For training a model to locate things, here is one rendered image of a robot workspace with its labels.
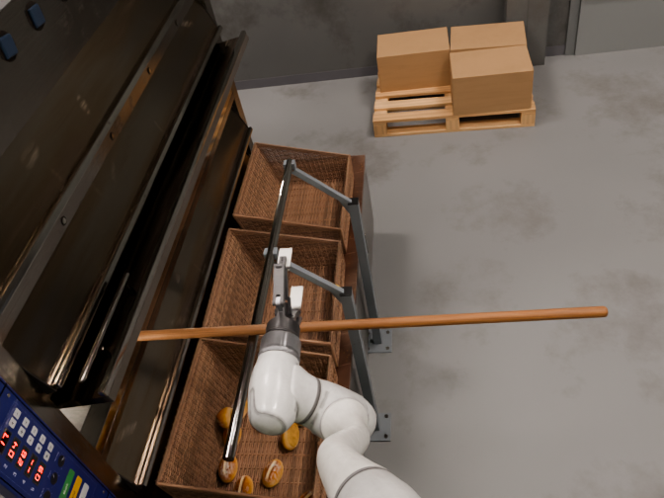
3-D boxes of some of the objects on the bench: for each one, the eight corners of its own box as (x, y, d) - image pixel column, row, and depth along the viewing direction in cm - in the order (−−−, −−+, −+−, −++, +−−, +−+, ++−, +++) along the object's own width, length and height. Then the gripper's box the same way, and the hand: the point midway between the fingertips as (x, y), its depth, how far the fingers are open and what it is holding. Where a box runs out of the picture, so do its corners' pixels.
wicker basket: (245, 259, 287) (229, 215, 268) (266, 183, 327) (253, 140, 307) (348, 254, 279) (338, 209, 259) (356, 177, 318) (348, 132, 299)
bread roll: (271, 459, 212) (267, 452, 208) (288, 464, 210) (285, 456, 206) (259, 486, 206) (255, 479, 202) (277, 492, 203) (273, 484, 200)
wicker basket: (181, 522, 203) (150, 486, 183) (218, 376, 242) (197, 334, 223) (325, 528, 194) (308, 490, 175) (340, 375, 233) (328, 331, 214)
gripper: (250, 304, 126) (265, 232, 141) (277, 373, 143) (288, 301, 158) (286, 302, 125) (296, 230, 140) (308, 371, 142) (315, 300, 157)
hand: (291, 272), depth 148 cm, fingers open, 13 cm apart
